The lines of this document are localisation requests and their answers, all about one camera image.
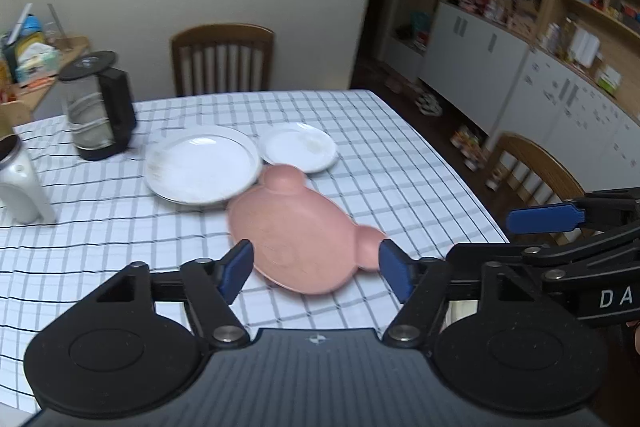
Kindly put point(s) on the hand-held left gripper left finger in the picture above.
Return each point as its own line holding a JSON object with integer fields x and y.
{"x": 235, "y": 274}

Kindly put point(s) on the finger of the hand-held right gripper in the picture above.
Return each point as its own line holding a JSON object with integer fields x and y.
{"x": 542, "y": 219}
{"x": 500, "y": 255}

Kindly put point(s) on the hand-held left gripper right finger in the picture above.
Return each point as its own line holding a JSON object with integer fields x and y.
{"x": 395, "y": 274}

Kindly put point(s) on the pink bear-shaped plate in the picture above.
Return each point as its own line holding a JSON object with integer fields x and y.
{"x": 295, "y": 232}

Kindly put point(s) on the large white plate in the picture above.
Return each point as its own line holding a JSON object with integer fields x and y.
{"x": 200, "y": 164}

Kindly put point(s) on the small white plate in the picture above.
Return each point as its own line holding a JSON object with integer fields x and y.
{"x": 295, "y": 147}

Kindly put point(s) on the person's right hand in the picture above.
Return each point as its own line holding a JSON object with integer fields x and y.
{"x": 636, "y": 337}

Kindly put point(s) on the wooden dining chair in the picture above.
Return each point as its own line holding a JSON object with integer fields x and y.
{"x": 530, "y": 157}
{"x": 220, "y": 34}

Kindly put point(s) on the colourful snack bags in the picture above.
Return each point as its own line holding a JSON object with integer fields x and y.
{"x": 467, "y": 144}

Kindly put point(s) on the black white checked tablecloth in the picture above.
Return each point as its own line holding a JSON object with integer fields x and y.
{"x": 125, "y": 232}

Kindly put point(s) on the pair of white sneakers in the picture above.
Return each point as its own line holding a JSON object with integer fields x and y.
{"x": 430, "y": 103}

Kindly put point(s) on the row of white bottles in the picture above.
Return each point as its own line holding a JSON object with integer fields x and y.
{"x": 575, "y": 42}

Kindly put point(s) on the glass electric kettle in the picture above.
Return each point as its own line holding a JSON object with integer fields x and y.
{"x": 107, "y": 107}

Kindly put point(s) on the group of boxes and toys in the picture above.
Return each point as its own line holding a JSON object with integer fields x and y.
{"x": 492, "y": 7}

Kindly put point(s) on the white thermos jug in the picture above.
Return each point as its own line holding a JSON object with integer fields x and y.
{"x": 20, "y": 192}

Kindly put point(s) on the small wooden side table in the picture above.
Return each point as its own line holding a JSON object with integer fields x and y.
{"x": 65, "y": 47}

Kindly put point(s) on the tissue box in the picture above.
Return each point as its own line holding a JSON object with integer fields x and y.
{"x": 35, "y": 57}

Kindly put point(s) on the blue topped container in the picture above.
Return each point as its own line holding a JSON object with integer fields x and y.
{"x": 31, "y": 26}

